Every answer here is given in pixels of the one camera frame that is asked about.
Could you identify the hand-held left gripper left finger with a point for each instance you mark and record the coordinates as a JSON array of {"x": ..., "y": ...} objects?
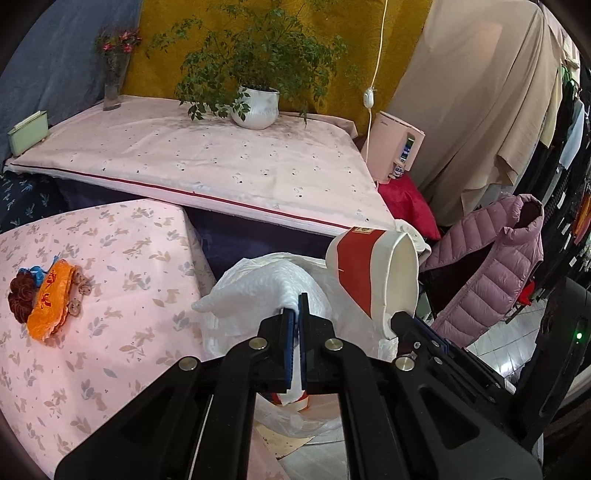
[{"x": 288, "y": 332}]

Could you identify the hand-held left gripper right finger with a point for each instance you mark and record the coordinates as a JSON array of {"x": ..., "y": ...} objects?
[{"x": 304, "y": 332}]

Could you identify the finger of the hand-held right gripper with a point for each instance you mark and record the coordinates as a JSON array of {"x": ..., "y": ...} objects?
[{"x": 425, "y": 334}]

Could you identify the bin with white plastic liner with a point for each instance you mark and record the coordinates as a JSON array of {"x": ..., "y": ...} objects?
[{"x": 344, "y": 325}]

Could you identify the red paper cup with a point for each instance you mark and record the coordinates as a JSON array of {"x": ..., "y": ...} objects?
[{"x": 364, "y": 267}]

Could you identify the purple puffer jacket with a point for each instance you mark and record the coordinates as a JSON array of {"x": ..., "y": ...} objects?
[{"x": 489, "y": 277}]

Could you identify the red cloth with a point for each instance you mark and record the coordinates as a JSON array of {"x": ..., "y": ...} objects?
[{"x": 411, "y": 203}]

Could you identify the row of hanging clothes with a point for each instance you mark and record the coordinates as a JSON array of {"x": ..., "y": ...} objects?
[{"x": 572, "y": 184}]

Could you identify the pink dotted cloth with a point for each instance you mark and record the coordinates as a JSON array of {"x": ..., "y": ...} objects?
[{"x": 207, "y": 152}]

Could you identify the green plant in white pot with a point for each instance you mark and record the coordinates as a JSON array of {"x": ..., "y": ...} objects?
[{"x": 256, "y": 110}]

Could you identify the beige draped cloth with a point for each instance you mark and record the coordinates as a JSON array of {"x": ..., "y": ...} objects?
[{"x": 475, "y": 115}]

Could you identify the orange printed bag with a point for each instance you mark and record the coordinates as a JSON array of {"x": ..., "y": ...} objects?
[{"x": 48, "y": 304}]

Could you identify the dark red scrunchie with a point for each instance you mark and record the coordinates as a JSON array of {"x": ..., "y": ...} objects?
[{"x": 23, "y": 295}]

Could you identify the navy floral cloth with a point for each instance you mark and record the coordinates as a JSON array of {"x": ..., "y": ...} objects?
[{"x": 23, "y": 198}]

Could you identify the glass vase with red flowers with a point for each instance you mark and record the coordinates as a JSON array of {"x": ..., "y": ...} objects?
[{"x": 112, "y": 92}]

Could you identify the mustard yellow backdrop cloth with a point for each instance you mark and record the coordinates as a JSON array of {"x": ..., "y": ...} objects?
[{"x": 351, "y": 37}]

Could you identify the pale green tissue box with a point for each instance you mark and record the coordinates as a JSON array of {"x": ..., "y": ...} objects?
[{"x": 27, "y": 136}]

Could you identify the blue grey backdrop cloth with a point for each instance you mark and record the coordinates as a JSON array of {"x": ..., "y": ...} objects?
[{"x": 55, "y": 60}]

